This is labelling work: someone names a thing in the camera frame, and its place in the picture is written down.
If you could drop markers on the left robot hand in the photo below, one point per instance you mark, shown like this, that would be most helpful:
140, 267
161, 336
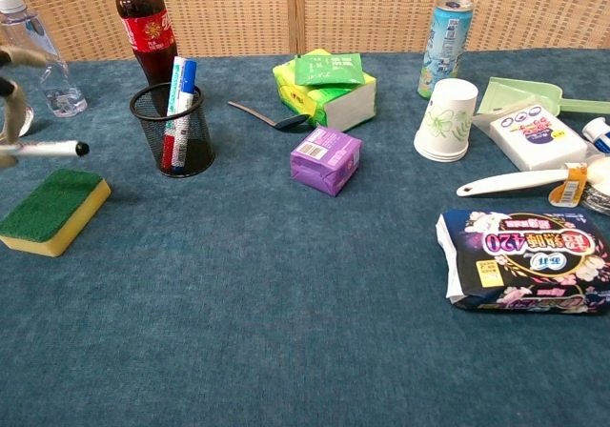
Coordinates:
13, 107

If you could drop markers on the black marker pen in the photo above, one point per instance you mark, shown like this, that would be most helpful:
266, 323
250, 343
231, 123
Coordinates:
52, 148

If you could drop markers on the black mesh pen holder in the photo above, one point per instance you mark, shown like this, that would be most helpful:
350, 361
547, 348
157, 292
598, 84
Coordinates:
193, 131

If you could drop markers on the clear plastic water bottle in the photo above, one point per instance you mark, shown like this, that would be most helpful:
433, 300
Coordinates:
57, 79

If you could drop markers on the green and yellow sponge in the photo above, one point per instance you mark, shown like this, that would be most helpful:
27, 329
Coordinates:
38, 219

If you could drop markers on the cola bottle with red label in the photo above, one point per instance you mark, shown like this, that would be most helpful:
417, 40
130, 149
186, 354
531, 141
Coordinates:
148, 31

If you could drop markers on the purple wrapped box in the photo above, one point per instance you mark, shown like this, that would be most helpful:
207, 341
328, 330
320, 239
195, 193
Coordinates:
324, 160

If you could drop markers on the green sachet packet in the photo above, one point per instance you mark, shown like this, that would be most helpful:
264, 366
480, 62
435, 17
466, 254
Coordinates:
329, 69

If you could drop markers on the blue table cloth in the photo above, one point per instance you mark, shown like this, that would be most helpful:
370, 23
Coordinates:
267, 303

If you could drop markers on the green and yellow tissue pack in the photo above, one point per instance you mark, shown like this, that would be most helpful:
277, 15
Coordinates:
348, 105

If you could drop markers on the woven rattan folding screen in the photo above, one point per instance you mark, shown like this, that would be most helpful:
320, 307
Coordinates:
372, 7

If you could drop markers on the white floral paper cup stack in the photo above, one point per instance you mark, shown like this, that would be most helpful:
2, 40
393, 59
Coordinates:
445, 122

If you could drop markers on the light blue drink can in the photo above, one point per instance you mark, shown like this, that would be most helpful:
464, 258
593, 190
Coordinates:
443, 50

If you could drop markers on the light green plastic dustpan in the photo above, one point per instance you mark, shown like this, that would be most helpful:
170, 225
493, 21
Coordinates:
519, 95

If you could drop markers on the white brush with orange label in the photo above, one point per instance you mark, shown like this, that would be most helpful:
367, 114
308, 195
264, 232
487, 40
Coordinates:
514, 180

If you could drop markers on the white packet with red print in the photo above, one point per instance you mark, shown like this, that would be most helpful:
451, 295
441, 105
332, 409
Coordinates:
538, 136

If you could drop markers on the dark sanitary pad package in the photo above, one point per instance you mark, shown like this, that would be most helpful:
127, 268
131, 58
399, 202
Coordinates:
529, 265

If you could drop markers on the white and blue tube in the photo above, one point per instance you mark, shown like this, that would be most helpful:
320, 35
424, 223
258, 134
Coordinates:
599, 132

